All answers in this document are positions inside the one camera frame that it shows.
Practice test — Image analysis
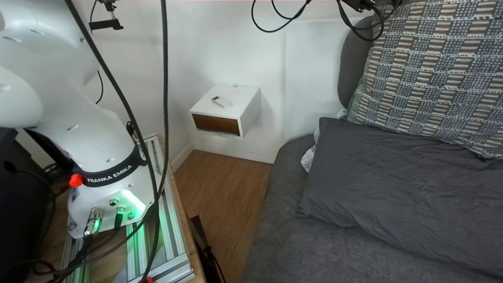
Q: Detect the white floating nightstand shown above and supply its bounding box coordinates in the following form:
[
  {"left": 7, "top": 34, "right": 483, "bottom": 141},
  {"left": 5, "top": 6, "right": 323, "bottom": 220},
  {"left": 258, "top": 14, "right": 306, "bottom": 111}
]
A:
[{"left": 189, "top": 83, "right": 263, "bottom": 138}]

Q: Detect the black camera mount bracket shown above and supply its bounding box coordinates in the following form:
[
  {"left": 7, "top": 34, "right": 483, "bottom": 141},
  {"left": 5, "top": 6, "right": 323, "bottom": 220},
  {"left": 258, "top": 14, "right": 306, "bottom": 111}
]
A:
[{"left": 89, "top": 0, "right": 126, "bottom": 31}]

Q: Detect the black looped cable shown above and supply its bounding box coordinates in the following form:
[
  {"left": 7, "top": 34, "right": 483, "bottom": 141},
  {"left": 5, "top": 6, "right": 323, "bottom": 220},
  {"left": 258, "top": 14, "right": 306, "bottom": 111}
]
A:
[
  {"left": 335, "top": 0, "right": 403, "bottom": 44},
  {"left": 251, "top": 0, "right": 315, "bottom": 34}
]

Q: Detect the grey upholstered headboard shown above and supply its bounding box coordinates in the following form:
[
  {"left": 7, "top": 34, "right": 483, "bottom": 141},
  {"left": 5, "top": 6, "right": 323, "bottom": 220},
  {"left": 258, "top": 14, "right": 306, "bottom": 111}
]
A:
[{"left": 337, "top": 14, "right": 383, "bottom": 110}]

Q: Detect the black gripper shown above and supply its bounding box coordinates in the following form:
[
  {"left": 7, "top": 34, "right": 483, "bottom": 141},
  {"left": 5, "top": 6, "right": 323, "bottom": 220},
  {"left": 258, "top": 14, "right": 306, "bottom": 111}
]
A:
[{"left": 342, "top": 0, "right": 379, "bottom": 12}]

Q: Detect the black leaning stand leg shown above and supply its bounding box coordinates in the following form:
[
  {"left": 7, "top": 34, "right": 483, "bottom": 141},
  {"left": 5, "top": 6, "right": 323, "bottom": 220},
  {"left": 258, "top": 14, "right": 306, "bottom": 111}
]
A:
[{"left": 189, "top": 214, "right": 227, "bottom": 283}]

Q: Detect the long black robot cable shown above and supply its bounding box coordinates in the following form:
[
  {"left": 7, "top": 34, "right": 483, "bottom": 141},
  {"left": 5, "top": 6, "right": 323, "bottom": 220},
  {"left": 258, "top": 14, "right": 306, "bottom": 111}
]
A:
[
  {"left": 139, "top": 0, "right": 172, "bottom": 283},
  {"left": 63, "top": 0, "right": 159, "bottom": 283}
]

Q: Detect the red stop button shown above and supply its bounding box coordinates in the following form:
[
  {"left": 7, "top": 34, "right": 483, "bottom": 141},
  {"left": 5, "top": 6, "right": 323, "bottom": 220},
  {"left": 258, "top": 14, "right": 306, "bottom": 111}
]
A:
[{"left": 68, "top": 171, "right": 85, "bottom": 190}]

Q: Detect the black control box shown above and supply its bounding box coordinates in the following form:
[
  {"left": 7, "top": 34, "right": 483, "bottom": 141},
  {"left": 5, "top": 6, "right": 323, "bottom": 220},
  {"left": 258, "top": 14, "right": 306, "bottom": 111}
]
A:
[{"left": 0, "top": 127, "right": 54, "bottom": 283}]

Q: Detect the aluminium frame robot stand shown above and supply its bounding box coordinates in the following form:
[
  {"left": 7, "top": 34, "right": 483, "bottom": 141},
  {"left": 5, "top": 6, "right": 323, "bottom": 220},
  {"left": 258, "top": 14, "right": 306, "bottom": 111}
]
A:
[{"left": 62, "top": 132, "right": 197, "bottom": 283}]

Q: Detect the thin black hanging cable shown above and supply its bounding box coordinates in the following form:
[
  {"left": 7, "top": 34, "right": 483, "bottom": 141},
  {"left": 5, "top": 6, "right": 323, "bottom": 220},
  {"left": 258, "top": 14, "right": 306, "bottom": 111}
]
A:
[{"left": 87, "top": 0, "right": 107, "bottom": 105}]

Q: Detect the blue beige patterned pillow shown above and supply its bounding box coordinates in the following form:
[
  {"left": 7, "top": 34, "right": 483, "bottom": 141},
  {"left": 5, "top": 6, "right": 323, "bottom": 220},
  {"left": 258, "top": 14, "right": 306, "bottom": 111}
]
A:
[{"left": 346, "top": 0, "right": 503, "bottom": 160}]

